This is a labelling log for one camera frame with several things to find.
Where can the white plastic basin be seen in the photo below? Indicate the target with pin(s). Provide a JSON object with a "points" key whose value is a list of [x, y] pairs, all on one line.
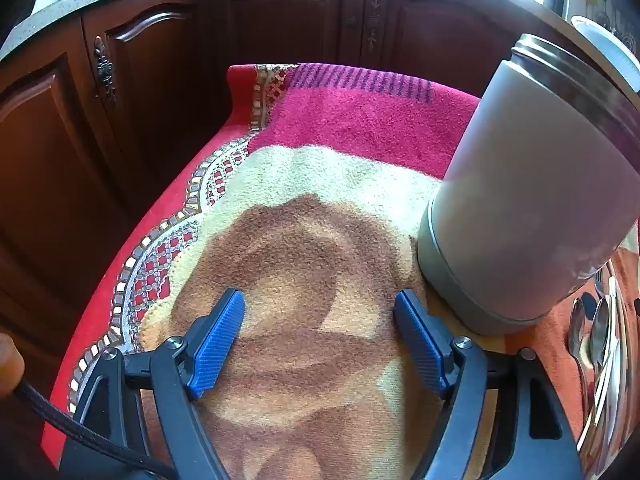
{"points": [[607, 45]]}

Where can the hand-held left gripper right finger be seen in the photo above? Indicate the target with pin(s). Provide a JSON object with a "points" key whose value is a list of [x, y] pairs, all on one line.
{"points": [[419, 345]]}

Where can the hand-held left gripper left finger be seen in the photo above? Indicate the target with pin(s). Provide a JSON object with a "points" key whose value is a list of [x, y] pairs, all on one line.
{"points": [[220, 340]]}

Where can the grey metal cup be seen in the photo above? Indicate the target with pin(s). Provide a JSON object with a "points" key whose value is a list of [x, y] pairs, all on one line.
{"points": [[525, 185]]}

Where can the red embroidered tablecloth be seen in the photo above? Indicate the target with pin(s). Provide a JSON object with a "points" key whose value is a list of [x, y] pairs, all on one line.
{"points": [[165, 200]]}

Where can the printed terry towel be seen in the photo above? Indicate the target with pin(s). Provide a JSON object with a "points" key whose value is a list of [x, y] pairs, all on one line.
{"points": [[310, 240]]}

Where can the pile of metal spoons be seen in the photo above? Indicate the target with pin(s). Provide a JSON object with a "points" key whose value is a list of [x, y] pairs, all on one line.
{"points": [[622, 360]]}

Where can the metal spoon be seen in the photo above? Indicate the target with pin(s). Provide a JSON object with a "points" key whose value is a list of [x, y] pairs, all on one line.
{"points": [[578, 322], [600, 322]]}

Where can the dark wooden cabinet door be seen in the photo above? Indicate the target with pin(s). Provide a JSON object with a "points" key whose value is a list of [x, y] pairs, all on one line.
{"points": [[30, 170], [160, 80], [295, 15], [440, 35]]}

